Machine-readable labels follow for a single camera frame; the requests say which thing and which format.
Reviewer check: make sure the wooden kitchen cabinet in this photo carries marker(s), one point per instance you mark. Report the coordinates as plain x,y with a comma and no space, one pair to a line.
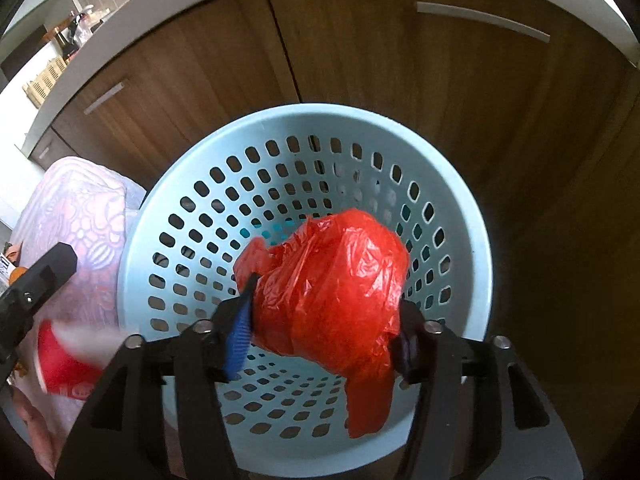
535,102

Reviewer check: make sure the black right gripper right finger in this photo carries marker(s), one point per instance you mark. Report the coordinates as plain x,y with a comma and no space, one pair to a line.
515,431

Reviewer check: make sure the light blue perforated basket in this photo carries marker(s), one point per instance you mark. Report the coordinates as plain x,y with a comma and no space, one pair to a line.
267,178

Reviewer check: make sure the dark sauce bottle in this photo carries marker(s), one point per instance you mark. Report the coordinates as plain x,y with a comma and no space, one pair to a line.
68,49

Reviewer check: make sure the red white paper cup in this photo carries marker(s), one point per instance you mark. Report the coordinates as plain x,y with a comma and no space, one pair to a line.
70,358

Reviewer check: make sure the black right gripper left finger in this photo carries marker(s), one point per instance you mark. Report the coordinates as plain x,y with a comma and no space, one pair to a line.
120,432

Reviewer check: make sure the red plastic bag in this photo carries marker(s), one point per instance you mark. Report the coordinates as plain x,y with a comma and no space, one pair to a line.
330,294

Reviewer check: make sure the pink patterned tablecloth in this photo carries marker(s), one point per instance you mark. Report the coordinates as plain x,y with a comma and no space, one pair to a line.
93,209

